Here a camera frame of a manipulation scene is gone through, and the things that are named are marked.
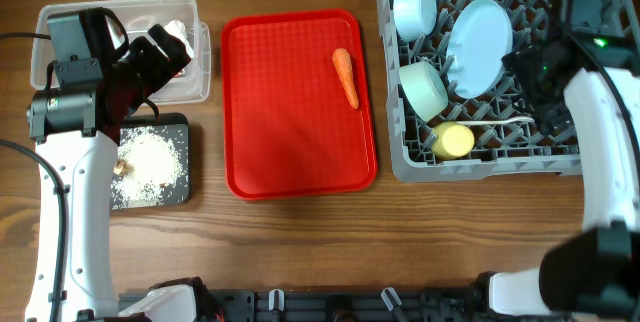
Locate white plastic spoon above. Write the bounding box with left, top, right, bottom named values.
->
left=456, top=116, right=535, bottom=127

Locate right black cable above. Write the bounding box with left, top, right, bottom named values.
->
left=534, top=0, right=640, bottom=163

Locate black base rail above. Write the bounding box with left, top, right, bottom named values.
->
left=117, top=286, right=562, bottom=322

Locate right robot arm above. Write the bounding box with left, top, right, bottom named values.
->
left=472, top=0, right=639, bottom=321

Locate black tray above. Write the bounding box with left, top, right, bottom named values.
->
left=107, top=112, right=192, bottom=211

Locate light blue plate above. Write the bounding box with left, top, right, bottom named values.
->
left=446, top=0, right=513, bottom=99

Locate brown food chunk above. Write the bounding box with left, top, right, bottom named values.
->
left=113, top=159, right=133, bottom=177

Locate light blue bowl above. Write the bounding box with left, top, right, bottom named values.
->
left=392, top=0, right=437, bottom=42

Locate red plastic tray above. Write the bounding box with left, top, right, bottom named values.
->
left=220, top=9, right=377, bottom=200

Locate grey dishwasher rack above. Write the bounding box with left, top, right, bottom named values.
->
left=376, top=0, right=639, bottom=182

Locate spilled white rice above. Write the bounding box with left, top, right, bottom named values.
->
left=110, top=126, right=190, bottom=209

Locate orange carrot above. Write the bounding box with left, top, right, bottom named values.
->
left=332, top=48, right=359, bottom=109

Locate white tissue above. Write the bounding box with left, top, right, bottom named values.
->
left=164, top=20, right=194, bottom=58

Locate mint green bowl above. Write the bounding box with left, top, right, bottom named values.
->
left=399, top=61, right=448, bottom=122

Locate yellow plastic cup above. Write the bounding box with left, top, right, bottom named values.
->
left=431, top=122, right=475, bottom=159

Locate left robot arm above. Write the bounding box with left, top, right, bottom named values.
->
left=24, top=7, right=224, bottom=321

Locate clear plastic bin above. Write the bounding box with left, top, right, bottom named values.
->
left=36, top=0, right=212, bottom=105

